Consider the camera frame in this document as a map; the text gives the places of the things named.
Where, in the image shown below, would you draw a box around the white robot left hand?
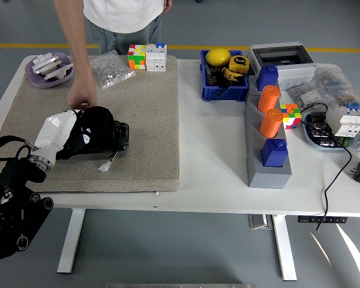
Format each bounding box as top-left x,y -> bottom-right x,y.
33,109 -> 80,154

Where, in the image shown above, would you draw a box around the person's right hand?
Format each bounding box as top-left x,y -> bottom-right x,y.
66,77 -> 98,110

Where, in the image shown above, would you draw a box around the black table control panel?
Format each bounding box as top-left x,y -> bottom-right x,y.
298,215 -> 348,224

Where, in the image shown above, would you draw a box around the white metal bar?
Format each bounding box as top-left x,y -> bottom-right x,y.
32,58 -> 64,74
44,62 -> 74,81
32,52 -> 55,67

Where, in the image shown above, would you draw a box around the clear bag of screws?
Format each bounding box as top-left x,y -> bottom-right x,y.
88,50 -> 137,90

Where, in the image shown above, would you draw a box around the person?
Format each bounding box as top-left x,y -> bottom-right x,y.
53,0 -> 173,110

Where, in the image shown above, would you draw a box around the purple oval tray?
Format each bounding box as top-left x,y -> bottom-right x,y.
25,52 -> 74,89

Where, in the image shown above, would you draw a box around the white circuit breaker block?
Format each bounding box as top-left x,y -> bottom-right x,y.
326,103 -> 360,139
145,41 -> 168,72

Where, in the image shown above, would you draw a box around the grey-brown mat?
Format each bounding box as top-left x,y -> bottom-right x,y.
0,53 -> 181,194

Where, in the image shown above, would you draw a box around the colourful puzzle cube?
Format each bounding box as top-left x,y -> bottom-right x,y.
127,44 -> 148,70
280,103 -> 302,130

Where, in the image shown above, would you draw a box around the yellow lemon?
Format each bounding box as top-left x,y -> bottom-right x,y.
205,47 -> 232,67

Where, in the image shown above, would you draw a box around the small black device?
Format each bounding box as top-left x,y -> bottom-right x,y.
206,63 -> 227,88

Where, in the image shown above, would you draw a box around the yellow round tape measure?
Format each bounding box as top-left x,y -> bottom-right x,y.
229,55 -> 251,72

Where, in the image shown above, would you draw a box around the yellow black tape measure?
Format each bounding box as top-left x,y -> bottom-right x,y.
222,67 -> 244,83

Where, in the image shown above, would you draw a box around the blue plastic bin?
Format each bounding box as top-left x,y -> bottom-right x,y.
200,49 -> 250,102

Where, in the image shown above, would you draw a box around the white table leg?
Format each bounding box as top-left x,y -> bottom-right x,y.
56,208 -> 86,274
272,214 -> 298,282

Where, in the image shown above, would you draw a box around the blue square block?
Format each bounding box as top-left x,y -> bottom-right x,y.
260,138 -> 289,167
256,64 -> 280,92

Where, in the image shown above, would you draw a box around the orange cylinder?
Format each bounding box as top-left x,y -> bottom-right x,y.
259,109 -> 284,139
257,85 -> 281,113

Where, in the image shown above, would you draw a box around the small clear bag of parts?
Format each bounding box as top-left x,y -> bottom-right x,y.
286,83 -> 322,110

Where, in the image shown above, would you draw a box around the large clear bag of parts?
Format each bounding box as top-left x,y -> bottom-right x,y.
311,65 -> 360,106

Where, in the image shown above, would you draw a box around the black electronic modules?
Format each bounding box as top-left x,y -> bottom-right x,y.
305,113 -> 343,148

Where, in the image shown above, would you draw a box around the long grey block holder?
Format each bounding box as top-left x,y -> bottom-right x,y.
244,74 -> 293,190

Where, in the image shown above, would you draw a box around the light blue oval tray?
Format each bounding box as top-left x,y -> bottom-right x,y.
302,111 -> 358,153

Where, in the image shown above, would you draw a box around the grey box under table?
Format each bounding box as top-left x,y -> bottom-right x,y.
248,214 -> 274,231

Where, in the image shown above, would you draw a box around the panel wire with white connector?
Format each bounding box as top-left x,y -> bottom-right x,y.
98,149 -> 120,173

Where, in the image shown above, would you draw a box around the grey electrical enclosure box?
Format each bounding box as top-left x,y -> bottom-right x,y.
247,41 -> 318,91

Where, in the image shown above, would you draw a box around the black power cord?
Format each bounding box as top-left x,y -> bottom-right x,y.
299,103 -> 353,233

